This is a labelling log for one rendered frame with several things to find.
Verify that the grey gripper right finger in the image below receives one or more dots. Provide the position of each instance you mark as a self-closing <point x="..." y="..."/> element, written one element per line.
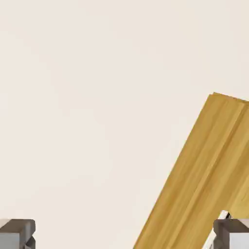
<point x="225" y="227"/>

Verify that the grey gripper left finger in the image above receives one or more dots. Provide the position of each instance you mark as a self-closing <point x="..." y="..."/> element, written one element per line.
<point x="13" y="226"/>

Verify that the light wood cabinet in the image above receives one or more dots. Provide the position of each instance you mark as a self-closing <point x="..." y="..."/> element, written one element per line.
<point x="186" y="184"/>

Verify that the light wood drawer front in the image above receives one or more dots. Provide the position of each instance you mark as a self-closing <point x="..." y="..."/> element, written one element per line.
<point x="238" y="165"/>

